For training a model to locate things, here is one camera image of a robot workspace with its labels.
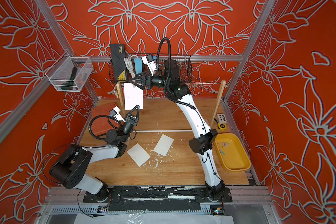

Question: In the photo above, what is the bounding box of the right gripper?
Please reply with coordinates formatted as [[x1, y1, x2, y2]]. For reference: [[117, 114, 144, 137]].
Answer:
[[131, 71, 173, 93]]

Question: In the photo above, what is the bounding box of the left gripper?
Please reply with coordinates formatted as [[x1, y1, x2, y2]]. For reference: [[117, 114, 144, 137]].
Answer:
[[119, 107, 138, 145]]

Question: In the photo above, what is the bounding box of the white postcard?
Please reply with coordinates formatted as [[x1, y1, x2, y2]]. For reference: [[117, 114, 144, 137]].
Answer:
[[127, 143, 150, 167], [124, 83, 143, 110], [154, 134, 174, 156]]

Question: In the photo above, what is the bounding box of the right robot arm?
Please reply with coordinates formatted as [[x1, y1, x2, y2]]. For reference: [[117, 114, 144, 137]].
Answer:
[[130, 57, 225, 201]]

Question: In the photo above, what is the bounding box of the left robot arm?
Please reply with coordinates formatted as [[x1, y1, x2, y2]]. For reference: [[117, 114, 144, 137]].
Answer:
[[49, 105, 140, 202]]

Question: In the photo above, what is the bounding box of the light blue power bank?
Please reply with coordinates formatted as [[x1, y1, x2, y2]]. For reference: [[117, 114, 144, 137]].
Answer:
[[134, 58, 143, 74]]

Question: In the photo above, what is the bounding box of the red tool case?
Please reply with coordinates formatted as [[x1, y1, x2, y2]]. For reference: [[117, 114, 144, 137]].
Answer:
[[91, 103, 119, 136]]

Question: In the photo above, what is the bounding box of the black yellow device box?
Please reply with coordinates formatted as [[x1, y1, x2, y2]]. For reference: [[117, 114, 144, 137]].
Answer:
[[110, 44, 127, 82]]

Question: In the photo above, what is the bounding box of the dark green flashlight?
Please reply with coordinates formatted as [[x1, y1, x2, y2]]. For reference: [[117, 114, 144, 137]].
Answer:
[[61, 67, 77, 91]]

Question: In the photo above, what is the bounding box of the clear plastic bin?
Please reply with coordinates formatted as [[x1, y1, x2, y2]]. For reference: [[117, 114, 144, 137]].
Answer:
[[45, 52, 93, 92]]

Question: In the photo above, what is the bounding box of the white button box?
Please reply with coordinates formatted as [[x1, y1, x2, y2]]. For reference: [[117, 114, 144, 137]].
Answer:
[[216, 113, 227, 124]]

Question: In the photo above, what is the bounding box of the yellow tape measure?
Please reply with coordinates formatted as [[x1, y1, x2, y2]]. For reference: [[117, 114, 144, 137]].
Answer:
[[217, 123, 227, 131]]

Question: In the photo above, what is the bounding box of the yellow plastic tray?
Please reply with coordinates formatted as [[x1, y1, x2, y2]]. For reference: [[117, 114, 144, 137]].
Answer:
[[214, 133, 251, 172]]

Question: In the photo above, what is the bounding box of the black wire basket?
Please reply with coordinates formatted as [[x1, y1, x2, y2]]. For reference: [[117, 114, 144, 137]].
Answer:
[[108, 54, 193, 83]]

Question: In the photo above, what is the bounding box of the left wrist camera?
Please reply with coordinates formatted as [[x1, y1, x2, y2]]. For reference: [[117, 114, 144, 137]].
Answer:
[[110, 106, 126, 122]]

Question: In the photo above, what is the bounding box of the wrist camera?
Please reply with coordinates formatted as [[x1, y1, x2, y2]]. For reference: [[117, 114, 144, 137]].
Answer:
[[141, 54, 157, 76], [110, 106, 126, 122]]

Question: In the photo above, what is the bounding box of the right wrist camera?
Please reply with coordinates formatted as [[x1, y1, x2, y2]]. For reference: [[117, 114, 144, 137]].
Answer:
[[141, 54, 157, 76]]

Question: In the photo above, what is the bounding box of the white coiled cable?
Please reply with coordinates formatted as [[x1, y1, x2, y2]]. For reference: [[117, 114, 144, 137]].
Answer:
[[124, 55, 138, 79]]

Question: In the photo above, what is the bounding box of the wooden string rack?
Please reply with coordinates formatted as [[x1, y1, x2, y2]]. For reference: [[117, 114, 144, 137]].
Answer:
[[113, 80, 227, 133]]

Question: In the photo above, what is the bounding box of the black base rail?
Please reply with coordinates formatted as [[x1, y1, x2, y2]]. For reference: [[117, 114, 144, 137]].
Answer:
[[83, 186, 232, 214]]

